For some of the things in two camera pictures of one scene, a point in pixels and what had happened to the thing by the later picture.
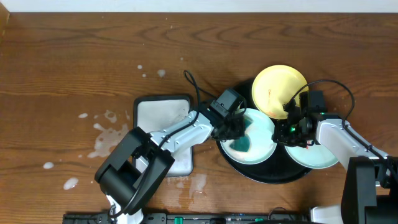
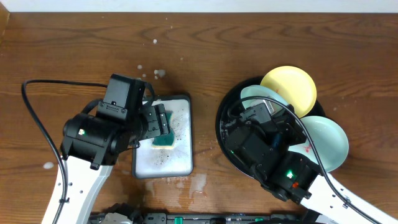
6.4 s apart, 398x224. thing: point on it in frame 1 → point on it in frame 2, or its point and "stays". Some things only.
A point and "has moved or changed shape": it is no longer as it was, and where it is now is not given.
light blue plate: (262, 146) has moved or changed shape
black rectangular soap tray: (153, 112) stays
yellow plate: (273, 86) has moved or changed shape
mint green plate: (315, 156) has moved or changed shape
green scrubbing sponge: (243, 144) has moved or changed shape
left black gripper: (236, 127) → (158, 121)
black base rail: (196, 218) stays
